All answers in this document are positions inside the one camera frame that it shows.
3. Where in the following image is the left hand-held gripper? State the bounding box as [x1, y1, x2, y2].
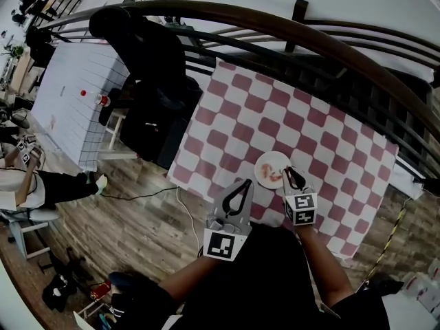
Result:
[202, 179, 256, 263]

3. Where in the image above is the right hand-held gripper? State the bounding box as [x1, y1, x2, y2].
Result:
[281, 166, 318, 226]

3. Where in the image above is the white plate with food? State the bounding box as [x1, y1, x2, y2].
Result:
[254, 151, 292, 189]

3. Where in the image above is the person's left forearm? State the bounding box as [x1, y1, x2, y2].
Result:
[158, 254, 211, 303]

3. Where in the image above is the person's right forearm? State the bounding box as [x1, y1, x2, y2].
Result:
[294, 223, 355, 309]

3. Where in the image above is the pink checkered tablecloth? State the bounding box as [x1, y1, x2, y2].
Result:
[166, 57, 400, 261]

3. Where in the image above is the person's black clothing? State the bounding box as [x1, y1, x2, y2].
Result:
[109, 222, 393, 330]

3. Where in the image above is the yellow black striped tape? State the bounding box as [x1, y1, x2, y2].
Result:
[365, 197, 409, 282]

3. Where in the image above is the black bag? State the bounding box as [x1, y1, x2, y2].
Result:
[356, 278, 406, 298]

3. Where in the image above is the black office chair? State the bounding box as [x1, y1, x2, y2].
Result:
[88, 5, 204, 172]

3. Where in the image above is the red small object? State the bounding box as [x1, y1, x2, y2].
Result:
[91, 280, 113, 301]

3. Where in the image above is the dark wooden railing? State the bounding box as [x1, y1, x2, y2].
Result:
[36, 0, 440, 182]

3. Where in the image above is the white box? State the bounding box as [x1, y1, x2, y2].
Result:
[401, 258, 440, 314]

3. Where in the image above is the black equipment pile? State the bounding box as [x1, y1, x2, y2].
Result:
[41, 247, 89, 313]

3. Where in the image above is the white gridded tablecloth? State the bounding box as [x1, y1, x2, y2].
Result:
[30, 41, 132, 172]

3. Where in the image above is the white chair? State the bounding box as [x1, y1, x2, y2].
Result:
[0, 207, 60, 260]

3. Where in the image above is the white cable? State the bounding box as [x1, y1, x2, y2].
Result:
[175, 186, 203, 256]

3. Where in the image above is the black cable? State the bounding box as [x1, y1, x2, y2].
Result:
[98, 185, 180, 199]

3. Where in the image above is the white table frame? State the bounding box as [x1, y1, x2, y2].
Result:
[98, 112, 139, 162]

